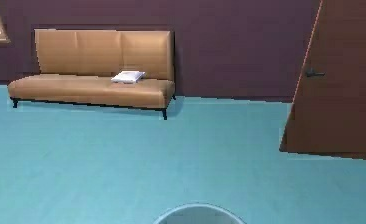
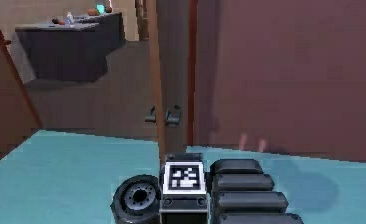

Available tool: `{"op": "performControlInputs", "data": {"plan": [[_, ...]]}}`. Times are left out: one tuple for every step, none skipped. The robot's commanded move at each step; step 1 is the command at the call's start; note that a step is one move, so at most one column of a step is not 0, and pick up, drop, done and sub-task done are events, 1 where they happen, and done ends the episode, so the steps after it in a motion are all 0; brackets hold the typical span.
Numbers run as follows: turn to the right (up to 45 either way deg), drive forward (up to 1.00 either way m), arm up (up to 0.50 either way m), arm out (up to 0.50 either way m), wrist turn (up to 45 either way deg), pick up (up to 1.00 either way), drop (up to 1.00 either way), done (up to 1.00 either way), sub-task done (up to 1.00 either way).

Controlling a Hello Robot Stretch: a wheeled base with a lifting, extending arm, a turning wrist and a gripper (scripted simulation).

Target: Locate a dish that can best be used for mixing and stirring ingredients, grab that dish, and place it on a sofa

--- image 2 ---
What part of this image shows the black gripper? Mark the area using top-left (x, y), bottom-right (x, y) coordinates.
top-left (110, 174), bottom-right (163, 224)

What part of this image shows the brown room door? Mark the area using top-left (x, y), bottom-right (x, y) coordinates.
top-left (147, 0), bottom-right (199, 161)

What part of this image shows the dark grey counter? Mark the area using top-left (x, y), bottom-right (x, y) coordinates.
top-left (14, 11), bottom-right (127, 83)

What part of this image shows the black door handle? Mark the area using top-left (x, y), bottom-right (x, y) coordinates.
top-left (144, 105), bottom-right (157, 124)
top-left (164, 105), bottom-right (183, 126)

